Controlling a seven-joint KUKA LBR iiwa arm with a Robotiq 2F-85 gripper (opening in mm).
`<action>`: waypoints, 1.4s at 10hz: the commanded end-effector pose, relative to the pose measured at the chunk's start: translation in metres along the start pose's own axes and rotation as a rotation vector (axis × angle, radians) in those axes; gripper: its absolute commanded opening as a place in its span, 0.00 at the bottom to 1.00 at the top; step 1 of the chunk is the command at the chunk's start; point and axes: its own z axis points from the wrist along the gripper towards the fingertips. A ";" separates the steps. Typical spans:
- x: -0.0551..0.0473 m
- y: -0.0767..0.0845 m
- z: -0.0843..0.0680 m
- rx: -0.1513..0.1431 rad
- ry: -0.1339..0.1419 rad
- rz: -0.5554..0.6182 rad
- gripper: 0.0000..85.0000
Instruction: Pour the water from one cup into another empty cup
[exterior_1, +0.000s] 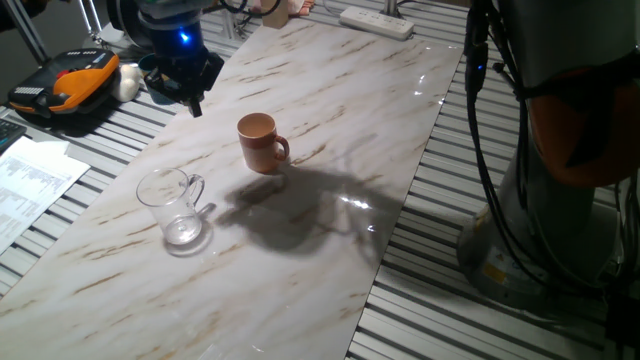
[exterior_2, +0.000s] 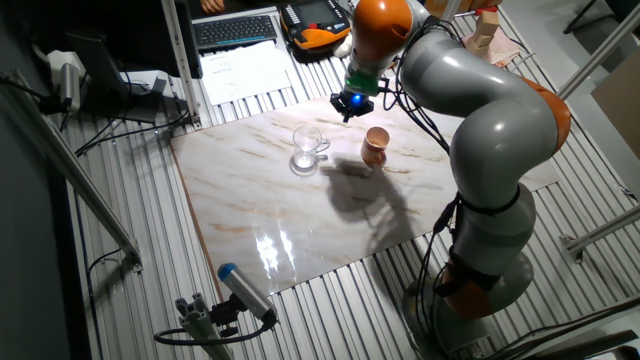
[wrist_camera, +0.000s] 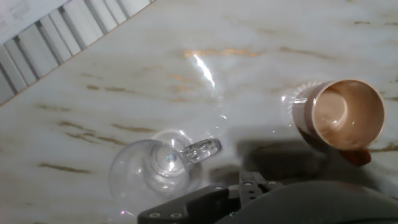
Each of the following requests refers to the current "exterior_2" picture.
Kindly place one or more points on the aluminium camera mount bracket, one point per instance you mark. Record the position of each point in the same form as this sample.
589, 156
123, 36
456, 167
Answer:
197, 325

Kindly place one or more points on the clear glass mug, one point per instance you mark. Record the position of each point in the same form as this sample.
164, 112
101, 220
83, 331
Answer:
305, 150

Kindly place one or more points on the stacked wooden blocks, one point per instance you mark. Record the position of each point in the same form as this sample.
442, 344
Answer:
485, 32

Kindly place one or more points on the small white rounded object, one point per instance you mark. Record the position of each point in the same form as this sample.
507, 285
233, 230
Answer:
342, 47

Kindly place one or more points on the black keyboard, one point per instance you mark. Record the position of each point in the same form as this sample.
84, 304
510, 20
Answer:
235, 31

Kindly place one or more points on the thick aluminium frame beam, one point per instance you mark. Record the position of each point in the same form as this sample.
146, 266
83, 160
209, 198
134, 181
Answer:
600, 55

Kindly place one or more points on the silver camera blue end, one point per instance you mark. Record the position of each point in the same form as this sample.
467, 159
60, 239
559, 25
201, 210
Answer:
245, 292

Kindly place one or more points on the pink cloth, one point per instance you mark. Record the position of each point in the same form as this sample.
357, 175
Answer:
505, 50

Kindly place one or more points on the person bare hand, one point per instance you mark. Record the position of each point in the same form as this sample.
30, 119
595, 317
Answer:
212, 5

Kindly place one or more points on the white marble pattern board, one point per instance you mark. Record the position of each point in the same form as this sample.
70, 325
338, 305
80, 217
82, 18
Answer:
280, 230

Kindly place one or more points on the orange black teach pendant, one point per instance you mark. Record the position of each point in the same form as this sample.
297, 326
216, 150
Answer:
315, 25

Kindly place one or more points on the long slanted aluminium profile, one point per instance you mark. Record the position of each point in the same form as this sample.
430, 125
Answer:
75, 170

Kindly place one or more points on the white printed paper sheet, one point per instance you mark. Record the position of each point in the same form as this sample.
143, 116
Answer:
245, 75

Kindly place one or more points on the short aluminium floor profile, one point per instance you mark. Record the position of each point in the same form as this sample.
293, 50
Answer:
605, 230

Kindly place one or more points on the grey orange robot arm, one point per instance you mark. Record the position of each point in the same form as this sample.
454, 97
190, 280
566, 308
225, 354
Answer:
500, 130

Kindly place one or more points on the black monitor stand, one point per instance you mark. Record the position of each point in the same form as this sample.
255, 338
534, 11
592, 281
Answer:
100, 65

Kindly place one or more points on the silver device white mount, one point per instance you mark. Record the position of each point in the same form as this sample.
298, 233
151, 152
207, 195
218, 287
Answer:
70, 85

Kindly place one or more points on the aluminium frame post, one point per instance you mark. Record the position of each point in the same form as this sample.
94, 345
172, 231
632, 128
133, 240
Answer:
181, 60

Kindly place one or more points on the black metal bar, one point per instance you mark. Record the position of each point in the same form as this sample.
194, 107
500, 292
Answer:
590, 345

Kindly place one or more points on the brown cardboard sheet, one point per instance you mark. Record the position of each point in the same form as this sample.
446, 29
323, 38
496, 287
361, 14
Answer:
620, 100

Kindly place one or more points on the black monitor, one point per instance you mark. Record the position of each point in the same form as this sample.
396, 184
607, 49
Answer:
145, 35

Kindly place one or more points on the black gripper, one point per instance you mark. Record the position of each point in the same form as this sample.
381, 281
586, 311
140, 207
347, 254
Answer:
356, 101

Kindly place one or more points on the slim aluminium post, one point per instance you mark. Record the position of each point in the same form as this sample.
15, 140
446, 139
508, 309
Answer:
450, 10

